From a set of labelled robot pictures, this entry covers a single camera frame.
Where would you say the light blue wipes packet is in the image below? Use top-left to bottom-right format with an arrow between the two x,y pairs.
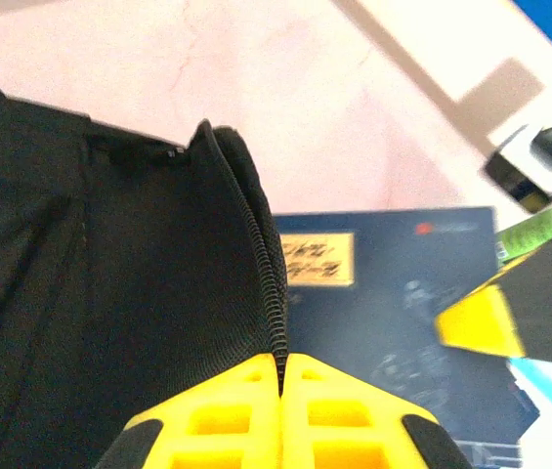
493,198 -> 552,406

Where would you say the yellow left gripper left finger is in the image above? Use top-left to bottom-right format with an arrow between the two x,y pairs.
94,352 -> 281,469

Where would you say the blue book with yellow label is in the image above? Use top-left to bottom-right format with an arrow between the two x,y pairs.
273,207 -> 540,460

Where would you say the black backpack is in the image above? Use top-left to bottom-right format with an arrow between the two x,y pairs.
0,85 -> 289,469

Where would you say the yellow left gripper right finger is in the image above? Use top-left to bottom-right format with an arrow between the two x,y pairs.
279,352 -> 475,469

